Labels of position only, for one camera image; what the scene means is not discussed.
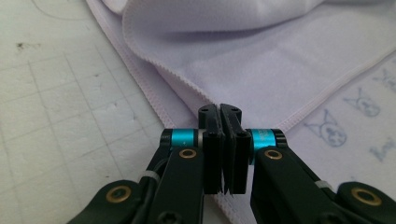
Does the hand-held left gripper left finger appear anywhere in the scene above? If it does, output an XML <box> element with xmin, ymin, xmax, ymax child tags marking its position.
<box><xmin>148</xmin><ymin>104</ymin><xmax>224</xmax><ymax>224</ymax></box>

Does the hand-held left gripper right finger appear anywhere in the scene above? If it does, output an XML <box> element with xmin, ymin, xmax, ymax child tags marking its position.
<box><xmin>219</xmin><ymin>104</ymin><xmax>341</xmax><ymax>224</ymax></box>

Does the lilac towel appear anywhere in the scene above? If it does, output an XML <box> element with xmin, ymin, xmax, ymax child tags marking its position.
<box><xmin>85</xmin><ymin>0</ymin><xmax>396</xmax><ymax>224</ymax></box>

